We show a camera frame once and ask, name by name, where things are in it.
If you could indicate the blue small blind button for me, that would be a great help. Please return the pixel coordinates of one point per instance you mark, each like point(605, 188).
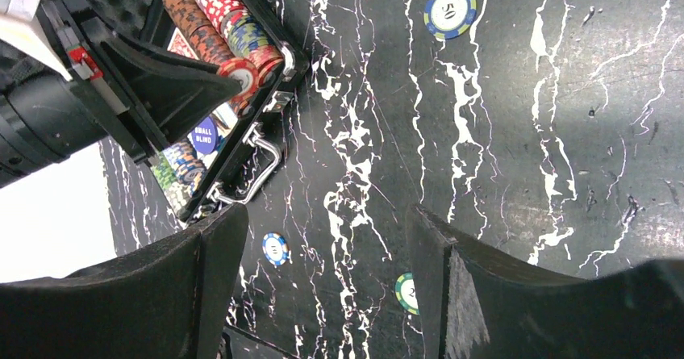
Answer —
point(205, 136)

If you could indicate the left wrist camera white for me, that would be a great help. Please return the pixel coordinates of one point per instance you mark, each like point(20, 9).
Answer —
point(21, 29)

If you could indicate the red green chip row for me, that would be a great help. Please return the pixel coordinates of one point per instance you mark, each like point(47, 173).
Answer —
point(176, 193)

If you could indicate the red playing card deck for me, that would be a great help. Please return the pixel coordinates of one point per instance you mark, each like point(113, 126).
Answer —
point(179, 45)

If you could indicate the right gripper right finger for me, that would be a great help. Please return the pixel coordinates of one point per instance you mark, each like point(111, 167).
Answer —
point(476, 301)

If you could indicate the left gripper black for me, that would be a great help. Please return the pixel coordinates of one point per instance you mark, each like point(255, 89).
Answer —
point(141, 96)

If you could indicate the green poker chip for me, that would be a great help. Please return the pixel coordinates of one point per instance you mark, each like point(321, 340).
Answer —
point(405, 293)

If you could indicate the purple green chip row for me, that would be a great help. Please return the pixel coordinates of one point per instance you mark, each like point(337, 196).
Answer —
point(243, 34)

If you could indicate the blue white poker chip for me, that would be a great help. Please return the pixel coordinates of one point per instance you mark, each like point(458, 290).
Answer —
point(275, 248)

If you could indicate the blue orange chip row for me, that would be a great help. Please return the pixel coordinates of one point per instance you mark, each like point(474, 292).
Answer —
point(184, 162)

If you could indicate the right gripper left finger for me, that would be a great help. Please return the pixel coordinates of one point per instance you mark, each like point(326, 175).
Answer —
point(168, 299)

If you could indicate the dark red poker chip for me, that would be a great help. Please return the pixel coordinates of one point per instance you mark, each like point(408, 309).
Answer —
point(243, 71)

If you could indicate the brown chip row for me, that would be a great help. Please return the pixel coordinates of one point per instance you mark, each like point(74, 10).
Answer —
point(204, 40)

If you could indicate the black poker chip case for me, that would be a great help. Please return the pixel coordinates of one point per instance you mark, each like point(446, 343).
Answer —
point(148, 21)

